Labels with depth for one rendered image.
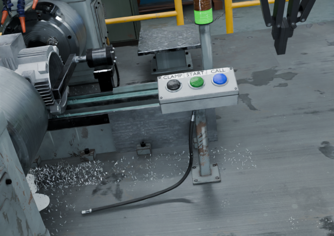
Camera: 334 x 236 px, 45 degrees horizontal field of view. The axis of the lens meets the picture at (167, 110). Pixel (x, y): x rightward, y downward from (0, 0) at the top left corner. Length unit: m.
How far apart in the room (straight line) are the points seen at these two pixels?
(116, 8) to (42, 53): 3.12
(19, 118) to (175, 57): 0.91
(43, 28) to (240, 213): 0.82
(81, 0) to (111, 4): 2.67
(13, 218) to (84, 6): 0.99
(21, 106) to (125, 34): 3.45
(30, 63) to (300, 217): 0.76
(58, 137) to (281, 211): 0.62
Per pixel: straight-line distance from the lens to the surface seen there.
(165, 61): 1.61
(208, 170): 1.00
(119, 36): 4.27
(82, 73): 1.61
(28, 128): 0.84
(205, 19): 1.36
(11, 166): 0.73
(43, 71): 1.07
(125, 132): 1.12
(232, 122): 1.22
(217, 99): 0.86
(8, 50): 1.10
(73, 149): 1.18
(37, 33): 1.35
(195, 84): 0.85
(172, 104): 0.86
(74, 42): 1.33
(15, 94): 0.87
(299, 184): 1.00
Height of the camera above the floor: 1.44
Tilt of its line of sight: 29 degrees down
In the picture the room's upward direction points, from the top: 8 degrees counter-clockwise
